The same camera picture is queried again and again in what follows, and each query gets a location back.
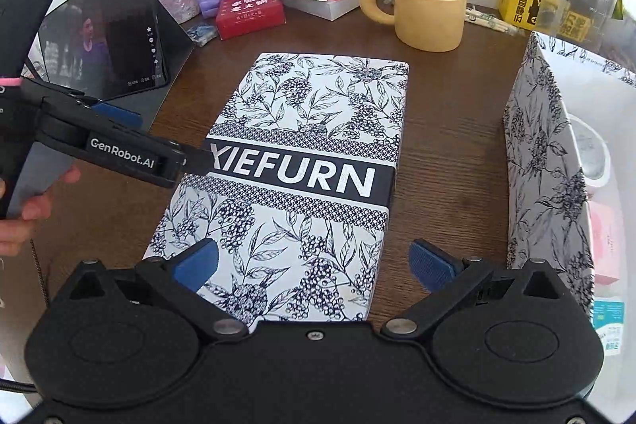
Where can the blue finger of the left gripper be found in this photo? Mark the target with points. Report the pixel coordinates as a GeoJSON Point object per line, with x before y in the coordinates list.
{"type": "Point", "coordinates": [196, 161]}
{"type": "Point", "coordinates": [120, 115]}

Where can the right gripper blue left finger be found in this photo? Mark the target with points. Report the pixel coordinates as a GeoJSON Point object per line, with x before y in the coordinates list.
{"type": "Point", "coordinates": [193, 267]}

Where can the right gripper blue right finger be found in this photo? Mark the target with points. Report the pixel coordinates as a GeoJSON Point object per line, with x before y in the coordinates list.
{"type": "Point", "coordinates": [431, 266]}

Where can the floral box lid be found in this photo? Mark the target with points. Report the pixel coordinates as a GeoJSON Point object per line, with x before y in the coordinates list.
{"type": "Point", "coordinates": [297, 195]}

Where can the pink sticky note pad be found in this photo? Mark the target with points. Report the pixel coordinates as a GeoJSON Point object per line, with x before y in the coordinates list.
{"type": "Point", "coordinates": [605, 243]}

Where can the clear floss pick box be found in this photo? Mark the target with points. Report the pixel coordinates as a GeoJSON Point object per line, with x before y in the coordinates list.
{"type": "Point", "coordinates": [608, 321]}

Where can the round white case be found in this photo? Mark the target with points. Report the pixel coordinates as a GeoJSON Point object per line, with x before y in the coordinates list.
{"type": "Point", "coordinates": [594, 154]}

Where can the person's left hand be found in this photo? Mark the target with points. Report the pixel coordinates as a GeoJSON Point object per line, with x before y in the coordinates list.
{"type": "Point", "coordinates": [14, 233]}

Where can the black tablet with cover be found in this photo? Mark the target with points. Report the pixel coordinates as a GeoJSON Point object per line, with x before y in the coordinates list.
{"type": "Point", "coordinates": [124, 52]}

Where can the red small box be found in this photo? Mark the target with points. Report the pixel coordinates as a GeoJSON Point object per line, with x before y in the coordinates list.
{"type": "Point", "coordinates": [240, 17]}

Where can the floral open storage box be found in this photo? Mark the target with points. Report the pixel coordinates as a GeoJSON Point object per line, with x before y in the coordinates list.
{"type": "Point", "coordinates": [548, 199]}

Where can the yellow ceramic mug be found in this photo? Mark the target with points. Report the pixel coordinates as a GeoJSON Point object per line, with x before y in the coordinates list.
{"type": "Point", "coordinates": [434, 26]}

